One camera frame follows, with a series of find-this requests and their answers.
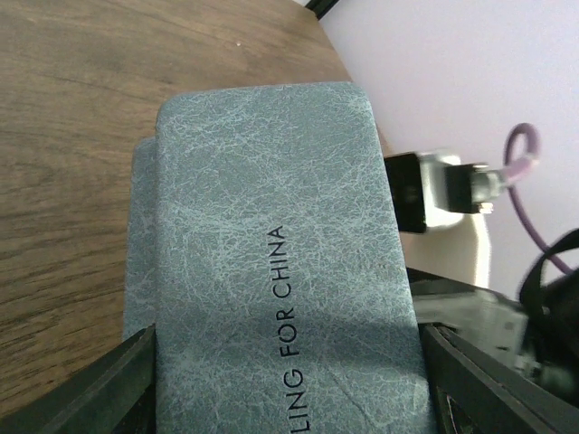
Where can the blue-grey glasses case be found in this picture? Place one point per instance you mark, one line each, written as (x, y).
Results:
(263, 248)

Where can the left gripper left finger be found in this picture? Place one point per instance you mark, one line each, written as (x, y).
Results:
(115, 394)

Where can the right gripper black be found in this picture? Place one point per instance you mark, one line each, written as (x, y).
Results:
(536, 335)

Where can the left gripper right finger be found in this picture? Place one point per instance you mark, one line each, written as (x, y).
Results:
(474, 393)

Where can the black frame post right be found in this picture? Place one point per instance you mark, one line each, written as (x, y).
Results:
(320, 8)

